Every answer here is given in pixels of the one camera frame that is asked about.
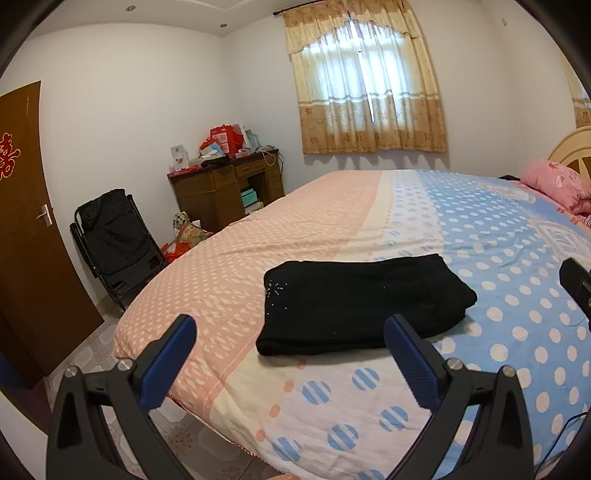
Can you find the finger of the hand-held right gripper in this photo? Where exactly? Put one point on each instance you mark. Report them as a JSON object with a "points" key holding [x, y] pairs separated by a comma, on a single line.
{"points": [[577, 279]]}

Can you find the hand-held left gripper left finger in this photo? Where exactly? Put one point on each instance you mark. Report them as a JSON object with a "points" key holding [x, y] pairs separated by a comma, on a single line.
{"points": [[171, 355]]}

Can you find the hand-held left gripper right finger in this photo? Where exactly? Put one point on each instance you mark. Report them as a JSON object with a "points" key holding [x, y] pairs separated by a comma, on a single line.
{"points": [[411, 357]]}

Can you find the black pants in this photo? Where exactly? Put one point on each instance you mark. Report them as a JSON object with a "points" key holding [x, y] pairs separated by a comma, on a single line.
{"points": [[355, 304]]}

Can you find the striped pillow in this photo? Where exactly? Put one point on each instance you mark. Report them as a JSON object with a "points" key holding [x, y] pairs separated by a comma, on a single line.
{"points": [[587, 221]]}

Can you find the pink floral pillow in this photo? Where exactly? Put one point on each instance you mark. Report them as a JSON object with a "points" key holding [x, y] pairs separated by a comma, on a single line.
{"points": [[556, 182]]}

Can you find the floral bag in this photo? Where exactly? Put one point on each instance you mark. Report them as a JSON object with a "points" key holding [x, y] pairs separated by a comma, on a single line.
{"points": [[189, 230]]}

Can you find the black folding chair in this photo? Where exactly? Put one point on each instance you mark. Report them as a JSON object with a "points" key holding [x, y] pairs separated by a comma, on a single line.
{"points": [[115, 240]]}

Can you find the cream wooden headboard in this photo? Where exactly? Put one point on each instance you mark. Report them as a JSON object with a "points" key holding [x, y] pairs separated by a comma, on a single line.
{"points": [[572, 147]]}

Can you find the brown wooden door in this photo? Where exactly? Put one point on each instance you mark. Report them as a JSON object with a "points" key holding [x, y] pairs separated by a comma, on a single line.
{"points": [[32, 277]]}

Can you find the brown wooden desk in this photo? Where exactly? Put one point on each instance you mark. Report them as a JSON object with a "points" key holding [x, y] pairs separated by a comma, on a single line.
{"points": [[203, 194]]}

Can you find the bed with polka-dot quilt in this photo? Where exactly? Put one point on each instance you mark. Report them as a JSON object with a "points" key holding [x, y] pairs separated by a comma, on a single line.
{"points": [[323, 217]]}

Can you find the beige patterned window curtain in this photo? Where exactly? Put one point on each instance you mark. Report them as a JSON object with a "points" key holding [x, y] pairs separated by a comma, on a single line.
{"points": [[582, 113], [369, 120]]}

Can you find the teal box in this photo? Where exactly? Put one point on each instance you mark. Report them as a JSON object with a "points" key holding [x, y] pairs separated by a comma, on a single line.
{"points": [[249, 197]]}

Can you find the black cloth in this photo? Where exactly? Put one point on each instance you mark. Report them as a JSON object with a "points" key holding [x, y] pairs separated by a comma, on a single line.
{"points": [[216, 163]]}

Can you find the white printed box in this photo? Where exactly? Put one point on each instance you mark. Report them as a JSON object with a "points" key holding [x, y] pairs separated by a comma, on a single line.
{"points": [[179, 158]]}

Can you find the red gift bag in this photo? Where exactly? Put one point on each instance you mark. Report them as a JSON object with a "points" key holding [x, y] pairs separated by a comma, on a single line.
{"points": [[226, 138]]}

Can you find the red door decoration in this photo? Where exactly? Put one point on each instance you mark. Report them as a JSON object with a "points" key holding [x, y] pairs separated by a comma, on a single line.
{"points": [[7, 157]]}

